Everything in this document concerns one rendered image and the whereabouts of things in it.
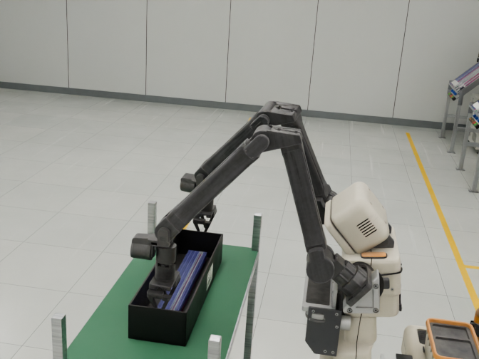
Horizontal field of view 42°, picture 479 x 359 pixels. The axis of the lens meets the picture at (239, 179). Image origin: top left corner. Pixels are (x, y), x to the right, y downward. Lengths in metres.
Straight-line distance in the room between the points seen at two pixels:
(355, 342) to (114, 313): 0.76
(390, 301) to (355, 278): 0.26
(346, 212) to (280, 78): 7.28
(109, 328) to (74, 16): 8.01
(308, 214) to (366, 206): 0.21
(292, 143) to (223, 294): 0.72
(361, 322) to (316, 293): 0.16
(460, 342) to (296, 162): 0.87
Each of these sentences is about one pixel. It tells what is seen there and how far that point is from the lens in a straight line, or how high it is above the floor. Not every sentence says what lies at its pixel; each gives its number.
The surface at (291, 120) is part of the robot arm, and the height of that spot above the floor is 1.55.
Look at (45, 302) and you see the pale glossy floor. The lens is 4.04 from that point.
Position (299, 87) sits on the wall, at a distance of 9.05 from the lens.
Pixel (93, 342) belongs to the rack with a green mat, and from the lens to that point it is 1.91.
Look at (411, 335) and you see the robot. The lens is 2.34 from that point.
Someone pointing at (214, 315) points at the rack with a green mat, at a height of 0.95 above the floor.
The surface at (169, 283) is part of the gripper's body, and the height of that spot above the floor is 1.13.
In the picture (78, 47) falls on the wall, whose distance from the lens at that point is 9.73.
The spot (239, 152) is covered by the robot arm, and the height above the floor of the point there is 1.53.
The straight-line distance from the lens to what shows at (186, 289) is 2.07.
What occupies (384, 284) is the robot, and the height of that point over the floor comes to 1.18.
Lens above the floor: 2.00
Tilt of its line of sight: 19 degrees down
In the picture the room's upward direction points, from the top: 4 degrees clockwise
